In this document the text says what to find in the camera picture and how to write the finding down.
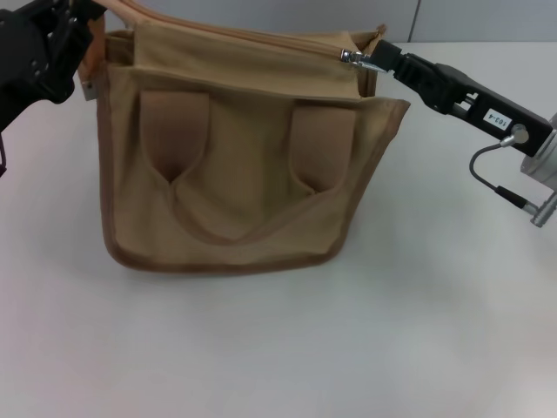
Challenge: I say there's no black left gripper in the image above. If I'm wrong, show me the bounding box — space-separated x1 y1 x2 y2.
0 0 108 131

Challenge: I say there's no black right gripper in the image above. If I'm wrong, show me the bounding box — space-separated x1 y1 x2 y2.
371 39 553 158

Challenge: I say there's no silver metal zipper pull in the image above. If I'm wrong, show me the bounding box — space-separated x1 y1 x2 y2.
334 48 391 75

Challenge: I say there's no khaki canvas food bag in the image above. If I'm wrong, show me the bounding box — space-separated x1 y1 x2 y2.
79 0 411 276

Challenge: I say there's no gray cable with silver connectors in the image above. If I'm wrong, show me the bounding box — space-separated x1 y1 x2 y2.
468 123 557 227

